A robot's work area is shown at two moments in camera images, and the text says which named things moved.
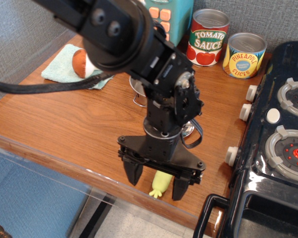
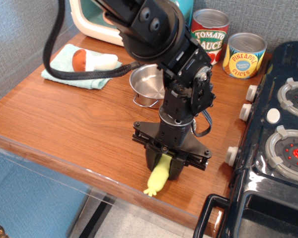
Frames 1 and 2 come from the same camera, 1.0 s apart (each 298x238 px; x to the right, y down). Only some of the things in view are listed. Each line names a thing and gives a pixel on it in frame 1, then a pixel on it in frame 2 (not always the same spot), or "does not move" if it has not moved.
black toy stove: (268, 197) does not move
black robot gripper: (164, 149) -> (175, 140)
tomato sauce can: (207, 36) does not move
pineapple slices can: (244, 55) does not move
